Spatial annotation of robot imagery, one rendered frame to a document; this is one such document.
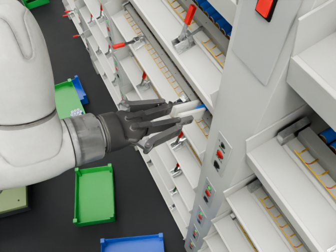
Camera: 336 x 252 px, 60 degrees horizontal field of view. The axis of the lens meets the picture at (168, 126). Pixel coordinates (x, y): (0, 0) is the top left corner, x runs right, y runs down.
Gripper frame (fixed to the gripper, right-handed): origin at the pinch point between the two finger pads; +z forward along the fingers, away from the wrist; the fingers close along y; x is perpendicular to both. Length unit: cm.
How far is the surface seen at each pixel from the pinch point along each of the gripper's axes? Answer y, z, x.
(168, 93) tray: 12.8, 4.0, 7.4
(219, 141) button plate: -12.2, -2.3, -5.6
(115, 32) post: 52, 5, 15
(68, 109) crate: 96, -1, 100
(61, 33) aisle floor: 178, 18, 100
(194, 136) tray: -2.1, 3.2, 7.8
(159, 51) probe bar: 25.1, 6.5, 3.1
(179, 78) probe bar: 13.4, 6.6, 3.1
